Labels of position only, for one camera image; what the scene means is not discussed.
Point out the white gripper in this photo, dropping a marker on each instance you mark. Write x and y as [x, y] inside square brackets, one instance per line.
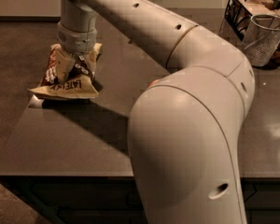
[76, 41]

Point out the brown chip bag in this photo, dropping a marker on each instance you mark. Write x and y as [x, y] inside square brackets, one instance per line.
[79, 84]

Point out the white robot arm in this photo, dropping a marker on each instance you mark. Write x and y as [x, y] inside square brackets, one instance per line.
[183, 130]

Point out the red apple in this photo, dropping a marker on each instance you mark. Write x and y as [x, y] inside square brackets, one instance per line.
[153, 83]

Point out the dark cabinet drawer front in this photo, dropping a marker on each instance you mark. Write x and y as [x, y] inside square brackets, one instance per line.
[102, 201]

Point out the silver mesh cup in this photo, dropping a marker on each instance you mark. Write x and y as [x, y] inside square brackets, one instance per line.
[262, 38]

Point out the black wire basket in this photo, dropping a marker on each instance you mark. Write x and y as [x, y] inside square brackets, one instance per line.
[239, 12]

